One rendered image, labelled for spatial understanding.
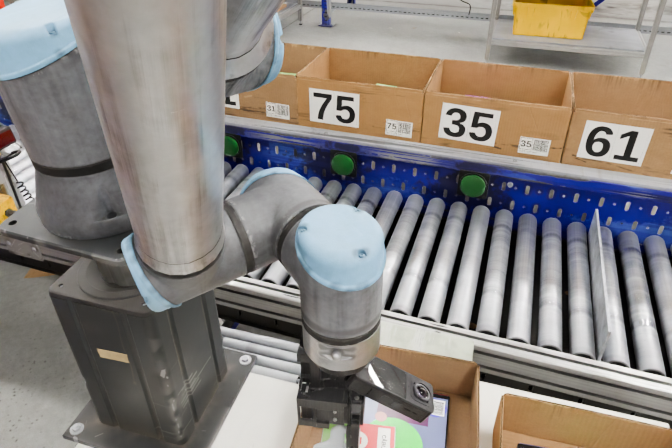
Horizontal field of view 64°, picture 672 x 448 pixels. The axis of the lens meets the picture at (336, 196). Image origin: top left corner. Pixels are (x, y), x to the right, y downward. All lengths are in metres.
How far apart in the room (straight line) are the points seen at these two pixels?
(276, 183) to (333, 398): 0.27
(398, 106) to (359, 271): 1.10
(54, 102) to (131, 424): 0.60
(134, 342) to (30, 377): 1.49
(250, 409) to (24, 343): 1.55
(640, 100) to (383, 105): 0.77
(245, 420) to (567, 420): 0.56
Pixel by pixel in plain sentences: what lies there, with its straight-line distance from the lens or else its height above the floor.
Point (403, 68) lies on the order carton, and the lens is 1.86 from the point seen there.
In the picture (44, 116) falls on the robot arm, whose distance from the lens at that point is 0.71.
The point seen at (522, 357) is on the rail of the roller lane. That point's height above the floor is 0.74.
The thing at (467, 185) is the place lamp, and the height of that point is 0.81.
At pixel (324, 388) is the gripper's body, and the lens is 0.70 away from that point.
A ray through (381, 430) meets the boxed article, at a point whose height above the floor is 0.95.
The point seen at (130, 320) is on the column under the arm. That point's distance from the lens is 0.85.
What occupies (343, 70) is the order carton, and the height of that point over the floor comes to 0.97.
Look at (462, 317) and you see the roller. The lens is 1.25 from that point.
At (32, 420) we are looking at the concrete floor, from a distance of 2.23.
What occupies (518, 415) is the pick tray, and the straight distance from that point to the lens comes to 1.05.
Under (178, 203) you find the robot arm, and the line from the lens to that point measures 0.43.
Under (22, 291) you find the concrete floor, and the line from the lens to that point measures 2.77.
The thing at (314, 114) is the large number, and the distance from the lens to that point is 1.69.
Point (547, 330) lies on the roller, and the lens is 1.28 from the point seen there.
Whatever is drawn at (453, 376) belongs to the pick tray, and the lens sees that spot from 1.07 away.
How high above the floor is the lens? 1.62
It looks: 33 degrees down
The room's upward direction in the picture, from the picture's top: 1 degrees counter-clockwise
